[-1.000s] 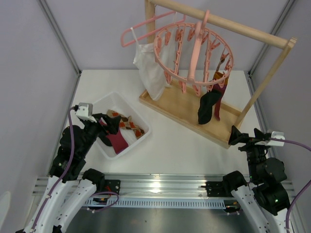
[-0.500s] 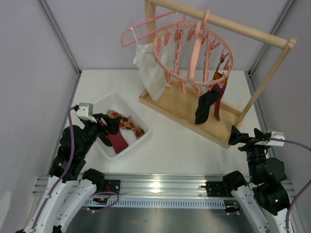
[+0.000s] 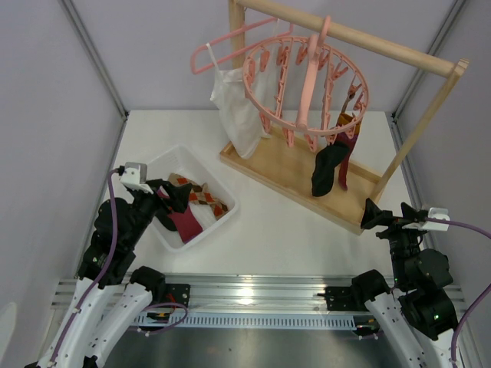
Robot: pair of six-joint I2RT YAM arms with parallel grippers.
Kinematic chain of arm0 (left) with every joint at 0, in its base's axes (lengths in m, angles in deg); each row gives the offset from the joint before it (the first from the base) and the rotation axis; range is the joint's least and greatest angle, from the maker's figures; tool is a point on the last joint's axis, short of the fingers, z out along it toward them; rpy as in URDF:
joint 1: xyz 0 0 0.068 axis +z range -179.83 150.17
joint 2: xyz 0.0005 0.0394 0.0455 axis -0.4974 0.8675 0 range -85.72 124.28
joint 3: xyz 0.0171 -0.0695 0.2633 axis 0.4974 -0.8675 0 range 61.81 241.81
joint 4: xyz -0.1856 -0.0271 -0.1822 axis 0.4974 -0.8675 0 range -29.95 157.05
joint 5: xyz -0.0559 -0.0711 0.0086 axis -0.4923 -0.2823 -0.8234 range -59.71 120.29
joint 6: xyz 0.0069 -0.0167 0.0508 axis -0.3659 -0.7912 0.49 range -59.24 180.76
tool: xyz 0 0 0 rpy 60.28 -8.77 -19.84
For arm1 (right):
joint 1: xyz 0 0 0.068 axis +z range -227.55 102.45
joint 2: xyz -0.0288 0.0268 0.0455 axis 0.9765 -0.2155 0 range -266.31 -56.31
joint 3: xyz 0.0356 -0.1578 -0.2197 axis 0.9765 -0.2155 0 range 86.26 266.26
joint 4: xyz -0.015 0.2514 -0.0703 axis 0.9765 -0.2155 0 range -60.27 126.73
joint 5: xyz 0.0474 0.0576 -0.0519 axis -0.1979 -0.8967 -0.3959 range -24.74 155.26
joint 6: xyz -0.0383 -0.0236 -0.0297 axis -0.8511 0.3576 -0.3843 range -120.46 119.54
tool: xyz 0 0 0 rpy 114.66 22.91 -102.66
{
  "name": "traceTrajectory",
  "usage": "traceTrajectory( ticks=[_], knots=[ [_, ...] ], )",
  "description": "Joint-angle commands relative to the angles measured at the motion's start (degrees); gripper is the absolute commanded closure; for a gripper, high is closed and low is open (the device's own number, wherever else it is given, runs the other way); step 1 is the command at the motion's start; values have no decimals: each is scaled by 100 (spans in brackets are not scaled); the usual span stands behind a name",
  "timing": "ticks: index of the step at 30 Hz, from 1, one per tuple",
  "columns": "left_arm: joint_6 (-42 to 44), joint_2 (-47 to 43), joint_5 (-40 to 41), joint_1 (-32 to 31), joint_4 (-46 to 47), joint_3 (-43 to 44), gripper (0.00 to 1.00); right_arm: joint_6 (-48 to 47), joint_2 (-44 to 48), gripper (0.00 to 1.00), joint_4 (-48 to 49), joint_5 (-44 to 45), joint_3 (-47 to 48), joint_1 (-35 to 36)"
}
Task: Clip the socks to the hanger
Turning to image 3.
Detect white plastic basket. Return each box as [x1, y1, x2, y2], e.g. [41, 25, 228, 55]
[148, 145, 239, 253]

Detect black sock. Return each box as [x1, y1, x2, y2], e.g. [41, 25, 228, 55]
[311, 142, 349, 197]

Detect beige argyle sock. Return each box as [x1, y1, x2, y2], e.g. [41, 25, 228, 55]
[339, 86, 364, 123]
[168, 173, 229, 220]

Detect pink round clip hanger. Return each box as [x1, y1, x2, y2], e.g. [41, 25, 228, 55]
[242, 16, 369, 152]

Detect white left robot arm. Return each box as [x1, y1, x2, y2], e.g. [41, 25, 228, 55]
[32, 179, 192, 367]

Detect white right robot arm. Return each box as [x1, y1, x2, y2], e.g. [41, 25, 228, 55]
[351, 199, 459, 367]

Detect pink clothes hanger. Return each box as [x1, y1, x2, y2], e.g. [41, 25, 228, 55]
[190, 16, 295, 76]

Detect magenta striped sock yellow cuff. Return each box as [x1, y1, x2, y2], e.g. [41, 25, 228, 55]
[156, 205, 203, 244]

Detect wooden clothes rack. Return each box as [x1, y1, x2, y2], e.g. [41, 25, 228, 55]
[220, 1, 469, 234]

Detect white camisole top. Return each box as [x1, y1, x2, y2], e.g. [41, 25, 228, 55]
[207, 44, 277, 159]

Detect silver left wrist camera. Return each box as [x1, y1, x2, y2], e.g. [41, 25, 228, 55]
[116, 162, 153, 194]

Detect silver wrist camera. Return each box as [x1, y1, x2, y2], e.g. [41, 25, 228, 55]
[116, 162, 153, 194]
[407, 207, 450, 232]

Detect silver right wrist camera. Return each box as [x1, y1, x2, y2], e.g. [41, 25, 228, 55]
[407, 207, 450, 232]

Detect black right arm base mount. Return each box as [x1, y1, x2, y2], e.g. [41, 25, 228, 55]
[317, 286, 367, 312]

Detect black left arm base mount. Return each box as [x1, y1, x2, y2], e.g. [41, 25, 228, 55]
[163, 284, 191, 307]

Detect aluminium mounting rail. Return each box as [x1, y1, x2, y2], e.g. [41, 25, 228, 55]
[51, 272, 465, 312]

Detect white slotted cable duct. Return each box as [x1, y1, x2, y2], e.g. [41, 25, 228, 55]
[131, 311, 377, 330]

